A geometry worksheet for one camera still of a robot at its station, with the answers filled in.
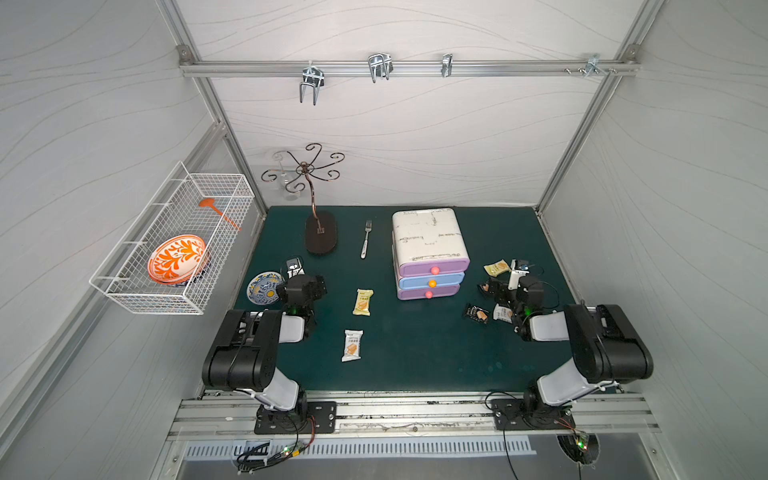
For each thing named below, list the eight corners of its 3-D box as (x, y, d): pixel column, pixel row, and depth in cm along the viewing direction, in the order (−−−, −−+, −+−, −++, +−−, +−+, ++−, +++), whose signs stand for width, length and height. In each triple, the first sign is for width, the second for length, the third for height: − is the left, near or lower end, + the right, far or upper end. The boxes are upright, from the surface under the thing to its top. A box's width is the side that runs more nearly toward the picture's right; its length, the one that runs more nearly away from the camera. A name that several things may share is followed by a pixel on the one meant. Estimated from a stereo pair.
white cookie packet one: (342, 361, 85) (341, 358, 83) (345, 332, 90) (344, 329, 89) (361, 361, 85) (360, 358, 83) (363, 332, 90) (362, 329, 89)
